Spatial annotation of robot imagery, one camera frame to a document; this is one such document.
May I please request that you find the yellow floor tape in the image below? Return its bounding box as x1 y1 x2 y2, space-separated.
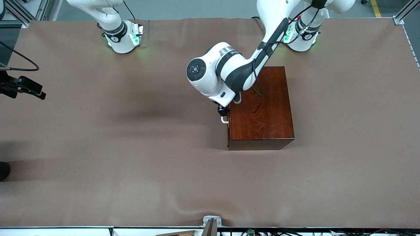
370 0 383 18

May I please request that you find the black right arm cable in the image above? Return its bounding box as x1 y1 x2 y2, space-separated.
0 41 40 72

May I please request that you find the brown table cover sheet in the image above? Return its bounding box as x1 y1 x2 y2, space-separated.
0 17 420 228

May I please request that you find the grey metal clamp bracket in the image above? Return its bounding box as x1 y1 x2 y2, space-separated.
203 215 222 236

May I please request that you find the black right base cable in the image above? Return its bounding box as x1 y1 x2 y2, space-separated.
123 0 137 20

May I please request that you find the dark brown wooden cabinet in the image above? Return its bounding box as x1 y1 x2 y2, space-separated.
227 66 295 150

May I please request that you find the black round object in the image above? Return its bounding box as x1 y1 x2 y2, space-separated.
0 162 11 181

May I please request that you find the wooden drawer with white handle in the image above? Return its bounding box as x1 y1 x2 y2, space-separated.
221 104 231 148

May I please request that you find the aluminium frame profile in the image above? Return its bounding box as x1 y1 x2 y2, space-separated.
393 0 420 25
0 0 50 28

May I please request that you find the brown wooden board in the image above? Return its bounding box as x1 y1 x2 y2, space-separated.
155 230 197 236

